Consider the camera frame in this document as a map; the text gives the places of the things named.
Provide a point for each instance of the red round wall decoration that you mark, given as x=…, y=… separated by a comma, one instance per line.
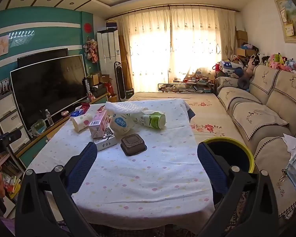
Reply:
x=87, y=27

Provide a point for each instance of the green and white yogurt cup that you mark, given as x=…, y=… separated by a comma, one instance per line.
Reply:
x=154, y=120

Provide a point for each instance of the curtain rod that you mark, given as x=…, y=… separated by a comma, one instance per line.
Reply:
x=172, y=6

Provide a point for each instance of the brown plastic container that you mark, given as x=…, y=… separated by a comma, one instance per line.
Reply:
x=133, y=144

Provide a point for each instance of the teal and yellow television cabinet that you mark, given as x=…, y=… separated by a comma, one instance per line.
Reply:
x=39, y=143

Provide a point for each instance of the red fire extinguisher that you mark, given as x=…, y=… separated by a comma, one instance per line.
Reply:
x=110, y=88

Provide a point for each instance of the large flat television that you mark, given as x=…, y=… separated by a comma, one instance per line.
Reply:
x=46, y=91

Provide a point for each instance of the yellow rimmed dark bin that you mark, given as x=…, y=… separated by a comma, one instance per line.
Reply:
x=239, y=144

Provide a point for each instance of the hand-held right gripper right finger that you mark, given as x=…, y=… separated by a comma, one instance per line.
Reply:
x=209, y=167

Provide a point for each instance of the cluttered glass coffee table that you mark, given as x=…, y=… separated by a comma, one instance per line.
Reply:
x=187, y=86

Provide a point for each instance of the open cardboard boxes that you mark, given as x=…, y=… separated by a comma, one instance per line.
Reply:
x=98, y=79

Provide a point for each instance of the white papers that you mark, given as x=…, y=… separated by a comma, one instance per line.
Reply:
x=292, y=142

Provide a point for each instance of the cream embroidered curtains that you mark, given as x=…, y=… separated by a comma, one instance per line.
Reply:
x=182, y=42

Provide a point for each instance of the white plastic bag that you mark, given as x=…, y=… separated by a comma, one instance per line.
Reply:
x=125, y=107

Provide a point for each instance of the floral bed sheet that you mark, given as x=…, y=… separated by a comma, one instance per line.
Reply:
x=209, y=111

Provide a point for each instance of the black tower fan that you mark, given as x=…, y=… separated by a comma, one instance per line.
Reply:
x=118, y=79

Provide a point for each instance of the shelf of books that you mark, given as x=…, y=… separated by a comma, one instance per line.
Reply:
x=9, y=177

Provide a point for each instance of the pink carton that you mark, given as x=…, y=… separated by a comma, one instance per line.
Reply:
x=98, y=124

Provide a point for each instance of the blue tissue pack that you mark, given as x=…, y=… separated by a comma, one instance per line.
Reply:
x=76, y=113

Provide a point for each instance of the white spotted tablecloth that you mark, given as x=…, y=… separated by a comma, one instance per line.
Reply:
x=138, y=177

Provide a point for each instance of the clear glass ornament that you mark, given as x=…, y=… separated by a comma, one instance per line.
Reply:
x=39, y=127

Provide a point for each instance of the clear water bottle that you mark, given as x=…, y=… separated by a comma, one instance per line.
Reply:
x=49, y=117

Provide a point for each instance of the white paper cup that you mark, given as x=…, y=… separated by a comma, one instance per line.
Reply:
x=80, y=123

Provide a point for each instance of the red bag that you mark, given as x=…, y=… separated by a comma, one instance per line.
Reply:
x=215, y=67

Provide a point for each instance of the framed painting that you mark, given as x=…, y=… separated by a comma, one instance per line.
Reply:
x=293, y=17

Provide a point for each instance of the white box with feather print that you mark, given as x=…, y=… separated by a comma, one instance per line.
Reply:
x=106, y=142

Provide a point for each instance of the framed photo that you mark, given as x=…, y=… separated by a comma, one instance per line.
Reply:
x=0, y=87

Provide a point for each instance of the hanging flower decoration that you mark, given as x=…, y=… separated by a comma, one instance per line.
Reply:
x=90, y=49

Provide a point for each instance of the blue star print case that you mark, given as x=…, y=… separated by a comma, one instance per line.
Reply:
x=230, y=68

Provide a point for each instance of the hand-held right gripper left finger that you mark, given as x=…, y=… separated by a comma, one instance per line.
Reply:
x=81, y=167

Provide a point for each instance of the row of plush toys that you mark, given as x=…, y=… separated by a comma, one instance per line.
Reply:
x=278, y=61

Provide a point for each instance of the white drawer unit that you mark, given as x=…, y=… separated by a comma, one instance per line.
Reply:
x=7, y=113

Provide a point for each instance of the white round lid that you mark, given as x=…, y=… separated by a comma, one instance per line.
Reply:
x=120, y=124

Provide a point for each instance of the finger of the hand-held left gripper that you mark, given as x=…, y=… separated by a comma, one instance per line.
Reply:
x=11, y=136

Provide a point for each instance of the stacked cardboard boxes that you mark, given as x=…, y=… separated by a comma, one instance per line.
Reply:
x=243, y=42

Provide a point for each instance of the beige sofa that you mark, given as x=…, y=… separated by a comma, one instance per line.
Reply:
x=261, y=108

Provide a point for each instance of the small pink item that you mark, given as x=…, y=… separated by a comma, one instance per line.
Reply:
x=65, y=113

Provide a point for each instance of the white standing air conditioner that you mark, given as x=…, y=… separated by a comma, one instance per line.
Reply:
x=108, y=54

